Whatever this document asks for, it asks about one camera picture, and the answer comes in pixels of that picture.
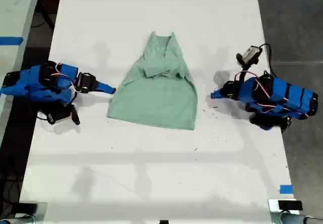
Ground pale green T-shirt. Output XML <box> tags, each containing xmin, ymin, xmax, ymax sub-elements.
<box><xmin>106</xmin><ymin>31</ymin><xmax>198</xmax><ymax>131</ymax></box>

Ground long blue tape strip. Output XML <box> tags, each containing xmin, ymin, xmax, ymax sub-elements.
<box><xmin>0</xmin><ymin>36</ymin><xmax>24</xmax><ymax>46</ymax></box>

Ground short blue tape piece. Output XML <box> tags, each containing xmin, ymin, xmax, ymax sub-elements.
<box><xmin>279</xmin><ymin>184</ymin><xmax>294</xmax><ymax>195</ymax></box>

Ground shiny metal plate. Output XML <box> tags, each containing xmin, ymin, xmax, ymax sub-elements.
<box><xmin>267</xmin><ymin>198</ymin><xmax>304</xmax><ymax>224</ymax></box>
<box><xmin>14</xmin><ymin>201</ymin><xmax>48</xmax><ymax>224</ymax></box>

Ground small black box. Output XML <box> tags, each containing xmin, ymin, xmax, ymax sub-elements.
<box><xmin>18</xmin><ymin>202</ymin><xmax>39</xmax><ymax>213</ymax></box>
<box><xmin>278</xmin><ymin>200</ymin><xmax>303</xmax><ymax>211</ymax></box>

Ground black camera stalk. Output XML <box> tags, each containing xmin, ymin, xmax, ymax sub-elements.
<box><xmin>67</xmin><ymin>102</ymin><xmax>81</xmax><ymax>126</ymax></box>
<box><xmin>236</xmin><ymin>53</ymin><xmax>249</xmax><ymax>82</ymax></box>

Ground grey camera box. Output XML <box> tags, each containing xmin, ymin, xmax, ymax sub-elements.
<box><xmin>242</xmin><ymin>45</ymin><xmax>263</xmax><ymax>66</ymax></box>

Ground black camera box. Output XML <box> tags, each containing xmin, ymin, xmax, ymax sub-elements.
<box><xmin>37</xmin><ymin>104</ymin><xmax>73</xmax><ymax>125</ymax></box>

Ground black camera cable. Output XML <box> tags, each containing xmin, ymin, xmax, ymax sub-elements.
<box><xmin>258</xmin><ymin>43</ymin><xmax>273</xmax><ymax>77</ymax></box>

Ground black floor cables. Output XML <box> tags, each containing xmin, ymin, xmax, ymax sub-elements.
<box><xmin>31</xmin><ymin>0</ymin><xmax>60</xmax><ymax>32</ymax></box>

